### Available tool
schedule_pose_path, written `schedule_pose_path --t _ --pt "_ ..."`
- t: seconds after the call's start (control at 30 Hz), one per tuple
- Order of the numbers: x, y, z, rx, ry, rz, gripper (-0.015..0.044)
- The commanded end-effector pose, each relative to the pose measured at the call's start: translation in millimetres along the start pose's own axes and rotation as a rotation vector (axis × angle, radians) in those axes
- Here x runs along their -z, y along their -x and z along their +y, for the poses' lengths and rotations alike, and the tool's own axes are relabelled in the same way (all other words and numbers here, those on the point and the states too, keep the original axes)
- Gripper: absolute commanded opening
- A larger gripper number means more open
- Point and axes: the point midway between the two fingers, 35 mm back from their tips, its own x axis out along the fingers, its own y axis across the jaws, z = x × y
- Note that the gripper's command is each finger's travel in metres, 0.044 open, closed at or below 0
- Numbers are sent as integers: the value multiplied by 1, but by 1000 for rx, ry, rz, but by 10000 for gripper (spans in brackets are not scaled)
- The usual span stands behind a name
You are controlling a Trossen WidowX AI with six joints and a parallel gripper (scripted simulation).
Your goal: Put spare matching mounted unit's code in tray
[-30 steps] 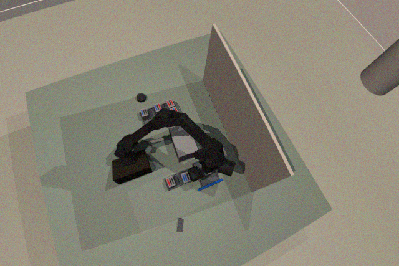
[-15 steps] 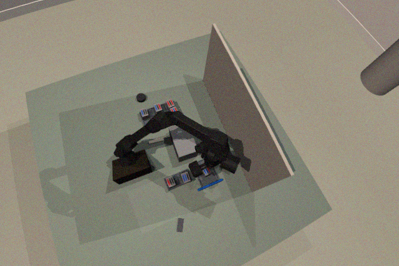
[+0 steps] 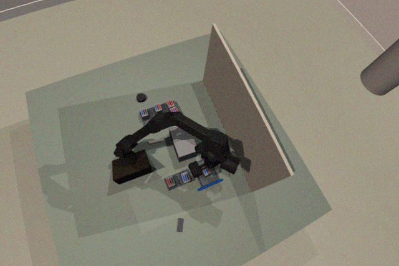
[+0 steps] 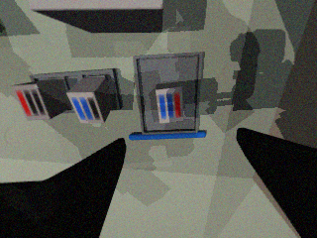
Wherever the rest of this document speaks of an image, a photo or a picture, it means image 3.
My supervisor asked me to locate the brown flat panel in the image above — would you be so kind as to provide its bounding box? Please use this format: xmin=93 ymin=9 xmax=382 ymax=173
xmin=203 ymin=24 xmax=294 ymax=192

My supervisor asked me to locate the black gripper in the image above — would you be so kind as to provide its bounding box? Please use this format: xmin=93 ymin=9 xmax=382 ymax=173
xmin=188 ymin=154 xmax=220 ymax=178

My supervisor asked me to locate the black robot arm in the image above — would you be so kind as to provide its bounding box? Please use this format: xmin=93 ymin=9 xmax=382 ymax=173
xmin=114 ymin=112 xmax=241 ymax=174

